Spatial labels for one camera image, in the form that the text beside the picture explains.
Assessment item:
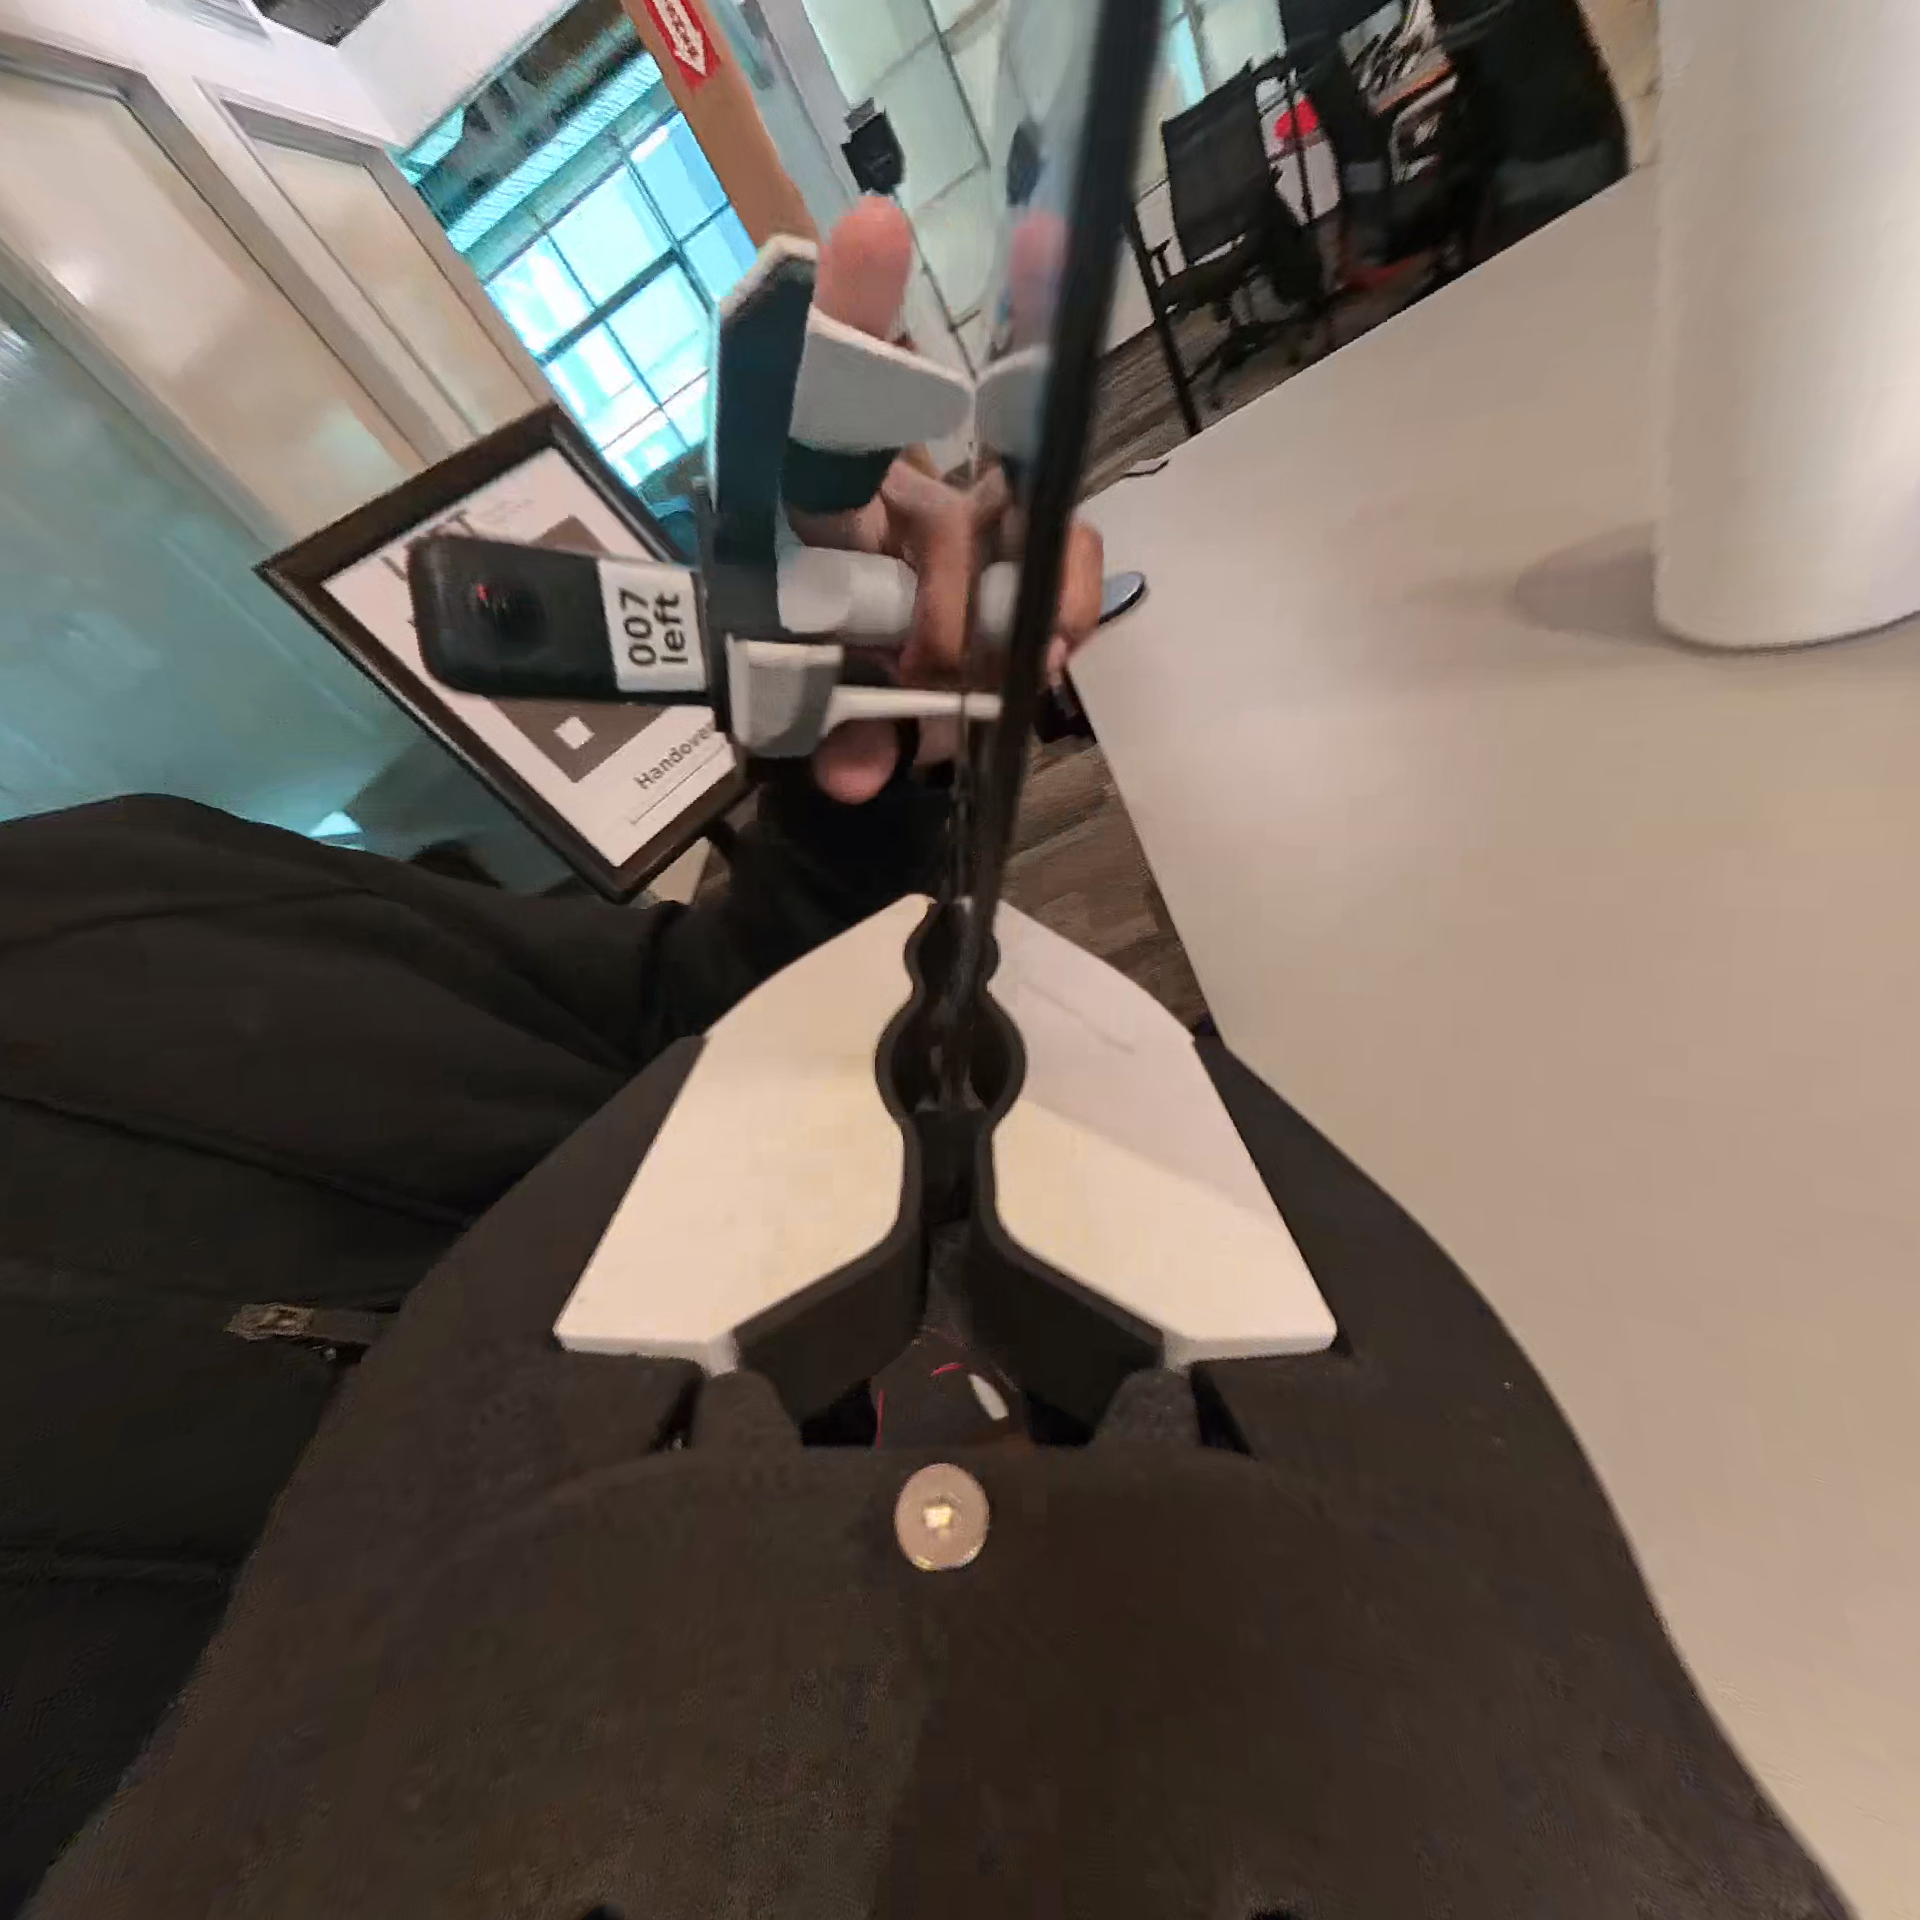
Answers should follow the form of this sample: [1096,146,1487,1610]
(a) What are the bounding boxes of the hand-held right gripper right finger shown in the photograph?
[967,900,1340,1373]

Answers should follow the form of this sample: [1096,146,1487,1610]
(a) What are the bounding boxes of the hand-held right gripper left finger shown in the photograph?
[556,896,940,1379]

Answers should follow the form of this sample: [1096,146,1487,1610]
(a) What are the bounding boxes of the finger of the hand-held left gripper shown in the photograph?
[796,307,975,453]
[975,348,1052,466]

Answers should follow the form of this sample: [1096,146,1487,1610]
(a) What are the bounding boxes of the dark glossy sheet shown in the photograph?
[901,0,1173,1157]

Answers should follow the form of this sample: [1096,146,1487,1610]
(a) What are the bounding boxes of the white plastic bottle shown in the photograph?
[1650,0,1920,650]

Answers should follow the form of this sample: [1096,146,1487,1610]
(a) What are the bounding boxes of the person's left forearm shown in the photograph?
[0,735,991,1247]

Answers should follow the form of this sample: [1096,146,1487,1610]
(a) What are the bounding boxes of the person's left hand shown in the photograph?
[790,194,1109,806]

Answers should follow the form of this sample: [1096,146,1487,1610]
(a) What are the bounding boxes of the black framed board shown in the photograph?
[256,405,758,904]

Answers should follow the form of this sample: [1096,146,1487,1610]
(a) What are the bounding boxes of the glass pane window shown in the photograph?
[397,104,758,488]

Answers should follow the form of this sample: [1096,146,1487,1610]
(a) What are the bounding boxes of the black office chair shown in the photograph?
[1132,59,1338,436]
[1290,0,1635,294]

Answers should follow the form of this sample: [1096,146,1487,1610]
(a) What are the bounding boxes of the person's black jacket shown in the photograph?
[0,1200,452,1920]

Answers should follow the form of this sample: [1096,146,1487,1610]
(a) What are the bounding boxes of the wooden post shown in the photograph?
[621,0,824,250]

